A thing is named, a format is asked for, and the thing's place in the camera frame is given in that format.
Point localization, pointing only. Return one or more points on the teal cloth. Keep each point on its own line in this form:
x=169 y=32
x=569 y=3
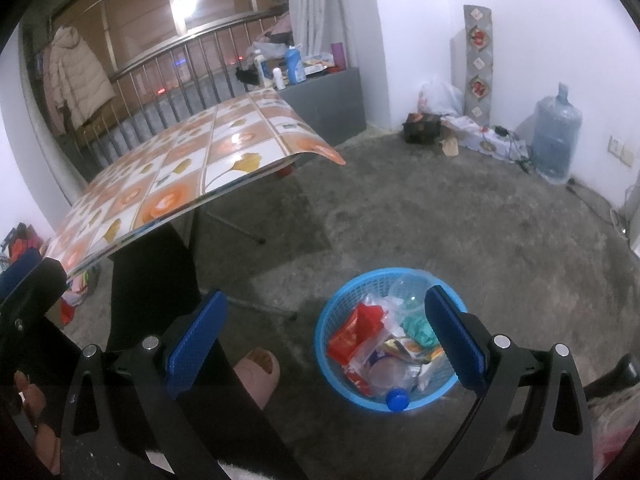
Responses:
x=420 y=330

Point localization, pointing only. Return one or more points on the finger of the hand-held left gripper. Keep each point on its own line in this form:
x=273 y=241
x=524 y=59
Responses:
x=22 y=267
x=40 y=287

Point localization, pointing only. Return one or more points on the beige puffy jacket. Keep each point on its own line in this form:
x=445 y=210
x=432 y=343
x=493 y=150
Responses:
x=75 y=80

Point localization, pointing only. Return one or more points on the wall socket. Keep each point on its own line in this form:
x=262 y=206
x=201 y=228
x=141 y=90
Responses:
x=620 y=150

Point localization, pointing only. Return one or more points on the red gift bag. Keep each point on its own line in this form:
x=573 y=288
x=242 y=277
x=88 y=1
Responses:
x=67 y=312

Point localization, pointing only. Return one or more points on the white bag of colourful packets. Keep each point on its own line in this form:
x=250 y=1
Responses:
x=82 y=290

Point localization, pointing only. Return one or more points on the plastic bottle with blue label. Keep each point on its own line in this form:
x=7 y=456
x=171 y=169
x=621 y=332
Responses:
x=397 y=399

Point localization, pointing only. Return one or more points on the blue plastic basket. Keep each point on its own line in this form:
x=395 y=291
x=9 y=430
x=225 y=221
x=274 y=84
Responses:
x=322 y=340

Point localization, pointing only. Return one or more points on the person's black trouser leg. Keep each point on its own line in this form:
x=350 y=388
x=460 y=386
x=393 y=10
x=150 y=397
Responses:
x=150 y=280

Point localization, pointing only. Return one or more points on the purple cup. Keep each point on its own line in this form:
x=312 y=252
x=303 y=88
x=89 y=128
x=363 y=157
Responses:
x=338 y=55

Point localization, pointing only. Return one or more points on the tall white bottle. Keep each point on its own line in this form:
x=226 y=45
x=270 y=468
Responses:
x=260 y=67

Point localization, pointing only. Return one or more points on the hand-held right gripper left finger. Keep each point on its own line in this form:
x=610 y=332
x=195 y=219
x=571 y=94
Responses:
x=195 y=345

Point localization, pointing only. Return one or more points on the pile of clothes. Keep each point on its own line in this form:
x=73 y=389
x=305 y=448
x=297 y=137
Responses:
x=272 y=32

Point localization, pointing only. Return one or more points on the red snack packet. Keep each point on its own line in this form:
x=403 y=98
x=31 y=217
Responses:
x=350 y=340

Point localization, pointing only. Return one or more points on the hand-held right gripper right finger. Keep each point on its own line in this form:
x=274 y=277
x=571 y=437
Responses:
x=455 y=340

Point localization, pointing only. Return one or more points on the white plastic bag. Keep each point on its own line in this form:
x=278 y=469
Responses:
x=440 y=97

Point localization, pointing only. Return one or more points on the gold snack packet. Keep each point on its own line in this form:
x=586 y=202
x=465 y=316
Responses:
x=405 y=347

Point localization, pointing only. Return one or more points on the grey white curtain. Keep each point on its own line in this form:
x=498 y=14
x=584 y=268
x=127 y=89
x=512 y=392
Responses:
x=312 y=5

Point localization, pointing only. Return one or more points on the black box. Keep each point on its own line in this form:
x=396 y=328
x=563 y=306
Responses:
x=422 y=130

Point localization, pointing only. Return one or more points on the metal railing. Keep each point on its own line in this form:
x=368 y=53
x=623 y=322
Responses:
x=200 y=35

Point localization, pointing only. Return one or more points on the small white bottle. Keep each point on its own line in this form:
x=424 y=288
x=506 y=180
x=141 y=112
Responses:
x=278 y=80

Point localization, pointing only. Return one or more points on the black cloth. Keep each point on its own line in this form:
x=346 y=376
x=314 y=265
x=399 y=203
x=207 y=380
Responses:
x=247 y=76

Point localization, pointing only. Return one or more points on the pink slipper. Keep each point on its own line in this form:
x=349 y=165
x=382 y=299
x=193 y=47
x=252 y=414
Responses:
x=260 y=380

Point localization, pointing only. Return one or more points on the grey cabinet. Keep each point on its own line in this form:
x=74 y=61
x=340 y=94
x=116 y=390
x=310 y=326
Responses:
x=325 y=105

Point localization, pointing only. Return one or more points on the person's left hand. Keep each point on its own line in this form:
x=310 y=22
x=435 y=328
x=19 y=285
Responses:
x=37 y=410

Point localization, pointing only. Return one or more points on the floral printed bundle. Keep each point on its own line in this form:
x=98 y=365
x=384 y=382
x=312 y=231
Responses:
x=475 y=135

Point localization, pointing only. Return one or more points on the blue water jug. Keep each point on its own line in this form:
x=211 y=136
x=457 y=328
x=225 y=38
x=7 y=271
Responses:
x=555 y=135

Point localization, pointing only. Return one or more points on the clear plastic bowl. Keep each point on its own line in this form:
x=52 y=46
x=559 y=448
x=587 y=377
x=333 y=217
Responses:
x=410 y=290

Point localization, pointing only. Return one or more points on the colourful cloth bundle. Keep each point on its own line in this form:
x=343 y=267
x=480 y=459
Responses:
x=20 y=242

